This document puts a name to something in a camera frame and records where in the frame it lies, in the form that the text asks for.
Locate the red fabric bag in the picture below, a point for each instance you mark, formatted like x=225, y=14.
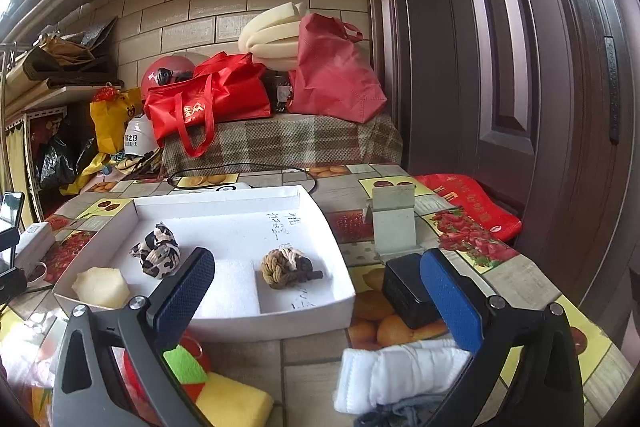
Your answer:
x=331, y=78

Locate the white power bank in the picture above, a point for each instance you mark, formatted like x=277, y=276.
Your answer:
x=34, y=244

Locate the white cardboard tray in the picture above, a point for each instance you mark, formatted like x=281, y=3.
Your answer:
x=239, y=228

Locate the red plastic bag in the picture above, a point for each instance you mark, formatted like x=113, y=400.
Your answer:
x=465, y=192

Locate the white hard hat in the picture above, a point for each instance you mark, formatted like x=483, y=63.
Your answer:
x=139, y=137

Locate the red glossy tote bag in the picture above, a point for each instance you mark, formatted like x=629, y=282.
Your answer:
x=223, y=88

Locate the yellow sponge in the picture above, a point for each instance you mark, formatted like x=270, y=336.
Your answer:
x=228, y=403

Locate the leopard print scrunchie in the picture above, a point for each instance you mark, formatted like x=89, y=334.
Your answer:
x=158, y=253

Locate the plaid covered bench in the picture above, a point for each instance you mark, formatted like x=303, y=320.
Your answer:
x=289, y=140

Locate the cream foam strips bundle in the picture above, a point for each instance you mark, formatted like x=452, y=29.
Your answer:
x=272, y=36

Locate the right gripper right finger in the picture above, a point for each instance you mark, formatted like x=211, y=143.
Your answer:
x=546, y=389

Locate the braided rope knot ball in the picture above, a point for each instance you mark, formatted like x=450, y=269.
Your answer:
x=286, y=266

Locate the white folded cloth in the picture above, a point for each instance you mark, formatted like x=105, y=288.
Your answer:
x=387, y=376

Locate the yellow gift bag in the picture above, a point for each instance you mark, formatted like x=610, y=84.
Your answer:
x=111, y=109

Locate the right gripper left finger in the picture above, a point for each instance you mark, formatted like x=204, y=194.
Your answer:
x=88, y=388

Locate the red plush apple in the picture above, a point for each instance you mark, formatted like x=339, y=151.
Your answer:
x=187, y=362

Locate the yellow octagonal foam piece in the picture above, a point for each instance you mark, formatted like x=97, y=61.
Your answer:
x=104, y=287

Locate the dark wooden door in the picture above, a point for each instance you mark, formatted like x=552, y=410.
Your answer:
x=538, y=101

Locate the black foam cube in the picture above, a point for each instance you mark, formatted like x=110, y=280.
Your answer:
x=403, y=288

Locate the red helmet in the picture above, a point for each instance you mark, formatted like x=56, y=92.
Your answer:
x=165, y=70

